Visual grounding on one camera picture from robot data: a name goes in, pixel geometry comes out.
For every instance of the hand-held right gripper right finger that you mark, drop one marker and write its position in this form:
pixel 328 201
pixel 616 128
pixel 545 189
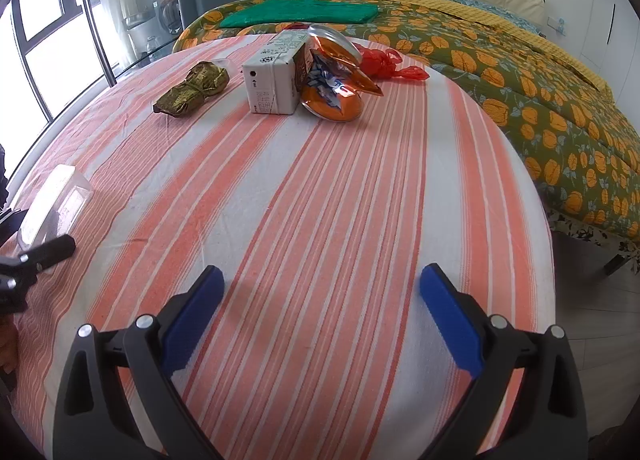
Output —
pixel 450 320

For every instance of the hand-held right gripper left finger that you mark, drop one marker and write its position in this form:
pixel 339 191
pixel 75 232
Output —
pixel 192 320

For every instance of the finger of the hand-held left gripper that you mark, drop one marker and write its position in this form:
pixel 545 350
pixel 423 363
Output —
pixel 10 222
pixel 50 250

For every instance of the clear plastic box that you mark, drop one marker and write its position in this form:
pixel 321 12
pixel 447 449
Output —
pixel 55 200

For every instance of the olive gold wrapper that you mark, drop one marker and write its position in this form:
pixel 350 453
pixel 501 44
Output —
pixel 192 87

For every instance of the white green milk carton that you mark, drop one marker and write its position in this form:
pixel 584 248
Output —
pixel 272 82

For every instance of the orange snack bag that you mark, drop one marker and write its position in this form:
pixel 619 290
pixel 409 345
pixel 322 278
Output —
pixel 332 90

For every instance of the red plastic bag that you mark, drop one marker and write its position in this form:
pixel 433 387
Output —
pixel 382 62

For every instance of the orange striped tablecloth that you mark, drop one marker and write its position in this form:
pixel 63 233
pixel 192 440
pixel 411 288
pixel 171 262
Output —
pixel 325 215

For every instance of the dark floral bed skirt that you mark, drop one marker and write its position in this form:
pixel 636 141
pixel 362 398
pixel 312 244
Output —
pixel 590 232

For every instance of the green orange floral quilt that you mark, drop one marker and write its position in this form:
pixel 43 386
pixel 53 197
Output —
pixel 550 105

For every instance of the grey washing machine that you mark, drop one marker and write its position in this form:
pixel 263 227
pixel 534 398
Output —
pixel 167 10

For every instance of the folded green cloth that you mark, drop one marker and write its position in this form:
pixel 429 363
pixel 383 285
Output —
pixel 300 14

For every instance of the black window frame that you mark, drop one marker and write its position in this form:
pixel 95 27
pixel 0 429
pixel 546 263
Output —
pixel 32 47

